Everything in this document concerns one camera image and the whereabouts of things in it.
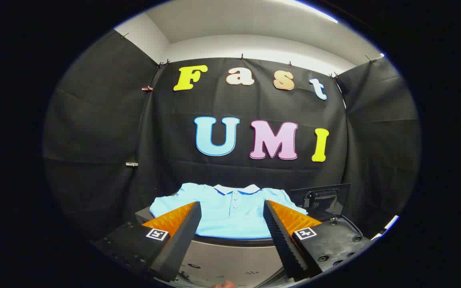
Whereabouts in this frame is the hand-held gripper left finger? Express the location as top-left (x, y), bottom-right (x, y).
top-left (92, 201), bottom-right (202, 283)

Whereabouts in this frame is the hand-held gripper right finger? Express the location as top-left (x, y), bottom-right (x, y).
top-left (263, 200), bottom-right (372, 282)

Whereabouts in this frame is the light blue polo shirt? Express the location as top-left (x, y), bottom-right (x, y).
top-left (150, 183), bottom-right (308, 240)

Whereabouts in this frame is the dark washing machine lid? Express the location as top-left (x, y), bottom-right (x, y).
top-left (290, 183), bottom-right (351, 221)

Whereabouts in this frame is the black backdrop cloth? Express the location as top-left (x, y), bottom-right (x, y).
top-left (42, 30), bottom-right (421, 240)

